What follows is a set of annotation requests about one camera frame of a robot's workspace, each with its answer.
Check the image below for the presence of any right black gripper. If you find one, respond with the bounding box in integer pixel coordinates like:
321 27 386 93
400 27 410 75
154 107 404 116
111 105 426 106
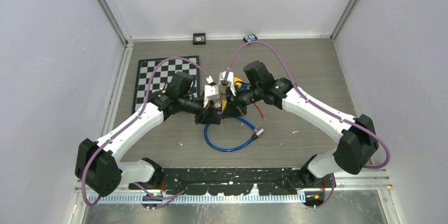
222 83 263 118

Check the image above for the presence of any blue cable lock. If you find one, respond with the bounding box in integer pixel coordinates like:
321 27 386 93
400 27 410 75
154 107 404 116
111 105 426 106
203 117 265 153

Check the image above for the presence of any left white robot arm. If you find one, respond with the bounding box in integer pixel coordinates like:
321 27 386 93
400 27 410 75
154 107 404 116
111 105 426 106
74 72 221 197

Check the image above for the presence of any blue yellow toy car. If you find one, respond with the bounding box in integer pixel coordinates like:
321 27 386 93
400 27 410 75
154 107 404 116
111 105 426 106
234 77 250 91

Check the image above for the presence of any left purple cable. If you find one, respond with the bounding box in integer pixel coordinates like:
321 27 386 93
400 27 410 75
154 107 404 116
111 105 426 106
81 57 214 207

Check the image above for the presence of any red cable padlock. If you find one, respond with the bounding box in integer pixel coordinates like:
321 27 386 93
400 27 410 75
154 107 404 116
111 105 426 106
254 103 266 121

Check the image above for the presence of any small black square box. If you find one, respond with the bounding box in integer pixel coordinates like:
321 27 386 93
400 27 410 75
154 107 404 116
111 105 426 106
192 33 206 45

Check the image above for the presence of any small blue toy car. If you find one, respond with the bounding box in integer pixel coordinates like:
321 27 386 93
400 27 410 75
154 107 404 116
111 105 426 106
242 33 258 43

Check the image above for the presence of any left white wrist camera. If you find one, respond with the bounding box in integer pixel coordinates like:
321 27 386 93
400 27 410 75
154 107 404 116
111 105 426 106
203 85 221 107

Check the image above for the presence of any black white chessboard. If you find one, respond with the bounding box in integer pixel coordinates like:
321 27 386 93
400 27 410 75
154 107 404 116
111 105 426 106
131 55 202 115

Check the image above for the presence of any purple cable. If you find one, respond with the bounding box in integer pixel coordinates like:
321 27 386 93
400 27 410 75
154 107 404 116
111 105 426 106
223 40 391 170
81 57 214 207

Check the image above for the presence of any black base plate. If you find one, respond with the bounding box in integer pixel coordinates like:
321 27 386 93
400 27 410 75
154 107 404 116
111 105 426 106
128 167 337 197

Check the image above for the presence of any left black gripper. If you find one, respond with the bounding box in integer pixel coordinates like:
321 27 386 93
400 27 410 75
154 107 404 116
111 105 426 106
179 94 221 125

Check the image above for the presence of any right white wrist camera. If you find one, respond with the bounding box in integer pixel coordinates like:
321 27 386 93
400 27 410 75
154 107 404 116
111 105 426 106
218 71 236 96

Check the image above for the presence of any yellow black padlock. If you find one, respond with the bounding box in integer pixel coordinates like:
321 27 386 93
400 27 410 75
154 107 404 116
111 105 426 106
214 100 227 111

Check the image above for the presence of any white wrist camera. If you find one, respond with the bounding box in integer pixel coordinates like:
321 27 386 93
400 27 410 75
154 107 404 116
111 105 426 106
203 85 221 107
218 71 236 96

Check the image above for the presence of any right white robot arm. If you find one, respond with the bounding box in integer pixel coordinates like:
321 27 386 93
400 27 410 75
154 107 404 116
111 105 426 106
219 60 379 187

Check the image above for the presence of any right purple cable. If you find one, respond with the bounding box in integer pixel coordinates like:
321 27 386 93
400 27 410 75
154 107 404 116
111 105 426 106
223 40 391 170

